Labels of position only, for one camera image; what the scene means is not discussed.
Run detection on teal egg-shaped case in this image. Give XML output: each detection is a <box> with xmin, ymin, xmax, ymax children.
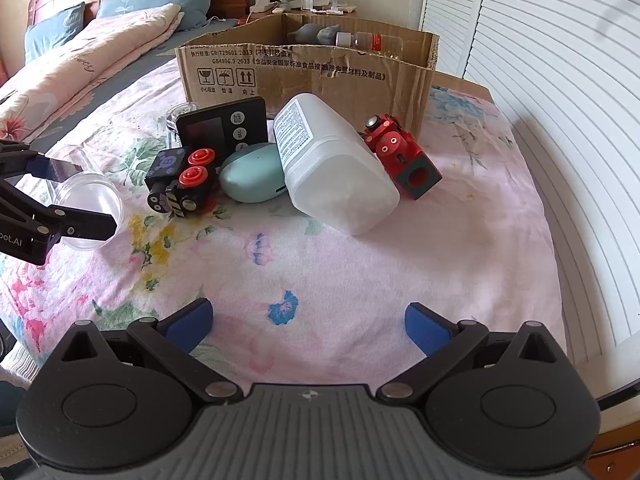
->
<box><xmin>218</xmin><ymin>141</ymin><xmax>289</xmax><ymax>204</ymax></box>

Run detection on clear water bottle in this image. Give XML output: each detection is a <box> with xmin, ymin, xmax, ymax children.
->
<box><xmin>335</xmin><ymin>31</ymin><xmax>405</xmax><ymax>58</ymax></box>

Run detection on floral pink blanket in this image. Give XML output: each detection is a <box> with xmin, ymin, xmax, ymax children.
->
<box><xmin>0</xmin><ymin>50</ymin><xmax>569</xmax><ymax>397</ymax></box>

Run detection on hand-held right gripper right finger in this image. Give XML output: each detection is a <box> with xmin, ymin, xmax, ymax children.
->
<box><xmin>375</xmin><ymin>302</ymin><xmax>571</xmax><ymax>405</ymax></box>

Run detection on small clear glass jar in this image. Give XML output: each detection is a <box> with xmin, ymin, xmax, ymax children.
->
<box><xmin>165</xmin><ymin>102</ymin><xmax>199</xmax><ymax>146</ymax></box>

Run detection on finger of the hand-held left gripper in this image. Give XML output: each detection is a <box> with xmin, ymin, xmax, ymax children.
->
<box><xmin>0</xmin><ymin>179</ymin><xmax>117</xmax><ymax>242</ymax></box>
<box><xmin>0</xmin><ymin>140</ymin><xmax>84</xmax><ymax>184</ymax></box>

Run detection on cardboard box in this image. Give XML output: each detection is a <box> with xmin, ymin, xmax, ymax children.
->
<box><xmin>176</xmin><ymin>12</ymin><xmax>441</xmax><ymax>137</ymax></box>

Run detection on black electronic device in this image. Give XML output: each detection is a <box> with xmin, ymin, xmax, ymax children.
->
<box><xmin>175</xmin><ymin>96</ymin><xmax>269</xmax><ymax>154</ymax></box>

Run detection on small blue pillow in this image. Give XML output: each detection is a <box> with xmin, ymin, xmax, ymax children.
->
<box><xmin>24</xmin><ymin>2</ymin><xmax>86</xmax><ymax>64</ymax></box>

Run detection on clear plastic jar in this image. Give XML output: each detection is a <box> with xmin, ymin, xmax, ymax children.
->
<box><xmin>50</xmin><ymin>144</ymin><xmax>124</xmax><ymax>251</ymax></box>

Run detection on wooden nightstand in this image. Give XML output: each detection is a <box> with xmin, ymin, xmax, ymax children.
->
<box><xmin>245</xmin><ymin>2</ymin><xmax>359</xmax><ymax>20</ymax></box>

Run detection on white louvered closet doors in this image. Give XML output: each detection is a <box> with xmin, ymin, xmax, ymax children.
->
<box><xmin>419</xmin><ymin>0</ymin><xmax>640</xmax><ymax>397</ymax></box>

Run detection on pink folded quilt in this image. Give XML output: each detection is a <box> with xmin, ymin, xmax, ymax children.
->
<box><xmin>0</xmin><ymin>2</ymin><xmax>182</xmax><ymax>144</ymax></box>

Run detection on black red toy train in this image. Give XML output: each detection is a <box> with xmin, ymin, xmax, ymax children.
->
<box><xmin>144</xmin><ymin>146</ymin><xmax>221</xmax><ymax>219</ymax></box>

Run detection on white plastic bottle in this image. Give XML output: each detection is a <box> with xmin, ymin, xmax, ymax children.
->
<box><xmin>272</xmin><ymin>92</ymin><xmax>401</xmax><ymax>236</ymax></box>

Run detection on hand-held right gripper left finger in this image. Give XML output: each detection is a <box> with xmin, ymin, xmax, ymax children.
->
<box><xmin>60</xmin><ymin>298</ymin><xmax>242</xmax><ymax>407</ymax></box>

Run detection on blue bed sheet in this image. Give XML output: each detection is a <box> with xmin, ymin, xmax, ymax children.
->
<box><xmin>0</xmin><ymin>16</ymin><xmax>242</xmax><ymax>121</ymax></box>

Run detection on grey toy elephant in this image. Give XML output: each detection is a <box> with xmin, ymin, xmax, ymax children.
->
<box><xmin>287</xmin><ymin>23</ymin><xmax>322</xmax><ymax>45</ymax></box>

